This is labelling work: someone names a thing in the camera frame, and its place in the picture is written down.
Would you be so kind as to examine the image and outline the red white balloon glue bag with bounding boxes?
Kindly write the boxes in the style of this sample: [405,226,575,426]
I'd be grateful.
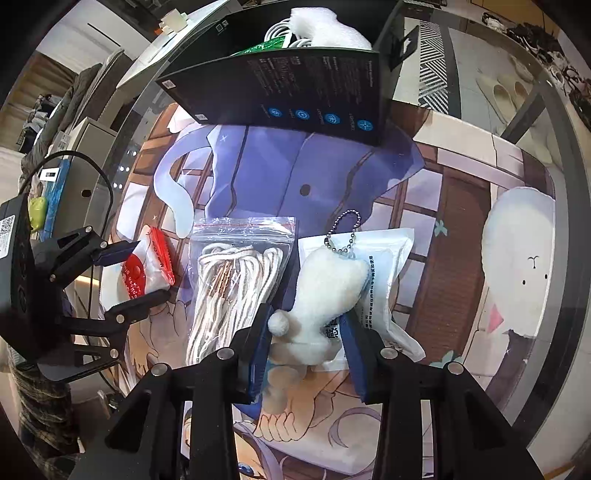
[99,225,176,311]

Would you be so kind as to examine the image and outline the bagged white cords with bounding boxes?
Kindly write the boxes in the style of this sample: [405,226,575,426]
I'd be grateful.
[184,216,297,368]

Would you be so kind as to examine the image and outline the white plush toy keychain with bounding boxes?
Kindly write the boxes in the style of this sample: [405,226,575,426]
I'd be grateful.
[267,210,371,368]

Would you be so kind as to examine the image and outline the white plastic packaging bag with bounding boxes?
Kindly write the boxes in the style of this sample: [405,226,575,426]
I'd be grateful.
[270,228,426,372]

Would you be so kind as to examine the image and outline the green white snack packet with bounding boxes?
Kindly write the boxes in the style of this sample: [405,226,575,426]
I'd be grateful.
[235,35,287,56]

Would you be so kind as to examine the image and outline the white cable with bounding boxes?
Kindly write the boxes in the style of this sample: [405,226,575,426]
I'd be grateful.
[262,18,316,51]

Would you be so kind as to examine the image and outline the white foam piece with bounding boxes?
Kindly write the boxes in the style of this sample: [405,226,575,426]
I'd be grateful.
[288,7,372,50]

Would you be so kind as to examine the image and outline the grey cabinet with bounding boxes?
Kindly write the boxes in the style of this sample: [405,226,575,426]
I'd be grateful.
[39,117,116,241]

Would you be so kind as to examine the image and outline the anime print desk mat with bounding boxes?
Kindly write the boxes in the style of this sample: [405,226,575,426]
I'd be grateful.
[100,104,555,479]

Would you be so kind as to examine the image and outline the grey white coffee table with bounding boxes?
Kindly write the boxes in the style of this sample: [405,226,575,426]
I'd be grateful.
[116,1,242,91]

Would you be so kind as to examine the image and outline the black cardboard box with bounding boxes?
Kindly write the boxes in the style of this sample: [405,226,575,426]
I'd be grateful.
[155,1,404,146]

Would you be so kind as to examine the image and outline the pair of beige slippers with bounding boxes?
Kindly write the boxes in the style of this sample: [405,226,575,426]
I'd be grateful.
[476,73,531,125]

